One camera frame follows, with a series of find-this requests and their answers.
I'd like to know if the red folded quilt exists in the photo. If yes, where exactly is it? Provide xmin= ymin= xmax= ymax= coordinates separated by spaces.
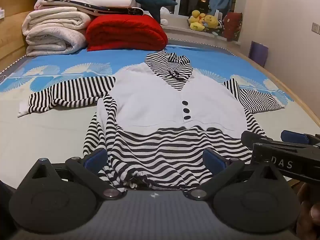
xmin=86 ymin=15 xmax=168 ymax=52

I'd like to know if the dark star-print blanket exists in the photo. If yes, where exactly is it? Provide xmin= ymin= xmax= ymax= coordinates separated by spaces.
xmin=75 ymin=2 xmax=145 ymax=17

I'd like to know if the blue and white bedsheet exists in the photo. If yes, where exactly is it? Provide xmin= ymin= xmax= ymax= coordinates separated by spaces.
xmin=0 ymin=44 xmax=320 ymax=188

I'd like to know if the white plush toy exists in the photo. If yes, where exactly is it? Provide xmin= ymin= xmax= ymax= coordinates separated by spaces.
xmin=159 ymin=6 xmax=171 ymax=26

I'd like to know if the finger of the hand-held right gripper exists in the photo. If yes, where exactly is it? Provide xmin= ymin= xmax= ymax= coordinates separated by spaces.
xmin=280 ymin=129 xmax=320 ymax=147
xmin=241 ymin=131 xmax=270 ymax=152

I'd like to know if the purple bag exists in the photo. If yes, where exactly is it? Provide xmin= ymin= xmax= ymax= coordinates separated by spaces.
xmin=249 ymin=41 xmax=269 ymax=68

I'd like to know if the white folded quilt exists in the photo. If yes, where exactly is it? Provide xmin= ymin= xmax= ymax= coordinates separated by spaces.
xmin=22 ymin=7 xmax=94 ymax=57

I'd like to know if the person's right hand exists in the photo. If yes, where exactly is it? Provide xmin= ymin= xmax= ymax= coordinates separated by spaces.
xmin=296 ymin=182 xmax=320 ymax=240

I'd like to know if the white window sill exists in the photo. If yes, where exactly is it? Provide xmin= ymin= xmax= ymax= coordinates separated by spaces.
xmin=161 ymin=15 xmax=240 ymax=46

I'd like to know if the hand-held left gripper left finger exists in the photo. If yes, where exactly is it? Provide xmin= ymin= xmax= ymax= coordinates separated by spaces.
xmin=16 ymin=148 xmax=123 ymax=201

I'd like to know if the striped dress with white vest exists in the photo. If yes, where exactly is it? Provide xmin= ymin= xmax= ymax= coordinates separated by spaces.
xmin=17 ymin=49 xmax=285 ymax=192

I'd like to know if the white folded blanket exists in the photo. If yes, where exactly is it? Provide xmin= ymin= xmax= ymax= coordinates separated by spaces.
xmin=41 ymin=0 xmax=137 ymax=13

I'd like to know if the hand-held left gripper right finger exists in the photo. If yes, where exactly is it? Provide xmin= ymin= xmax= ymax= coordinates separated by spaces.
xmin=185 ymin=149 xmax=288 ymax=201

